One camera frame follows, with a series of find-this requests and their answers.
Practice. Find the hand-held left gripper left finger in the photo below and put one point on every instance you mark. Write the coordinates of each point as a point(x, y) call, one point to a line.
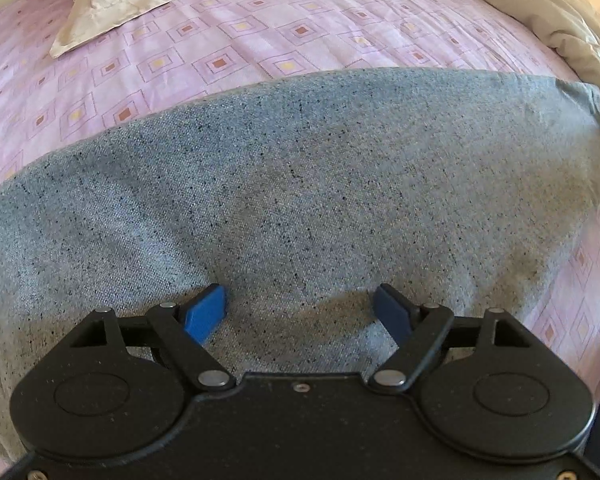
point(207, 310)

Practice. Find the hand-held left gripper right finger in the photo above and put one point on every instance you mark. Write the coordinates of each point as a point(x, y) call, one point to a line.
point(392, 310)

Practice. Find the grey speckled pants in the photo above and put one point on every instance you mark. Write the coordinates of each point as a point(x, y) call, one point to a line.
point(305, 185)

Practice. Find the pink patterned bedsheet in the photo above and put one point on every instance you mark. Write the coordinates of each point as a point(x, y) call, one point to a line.
point(205, 35)

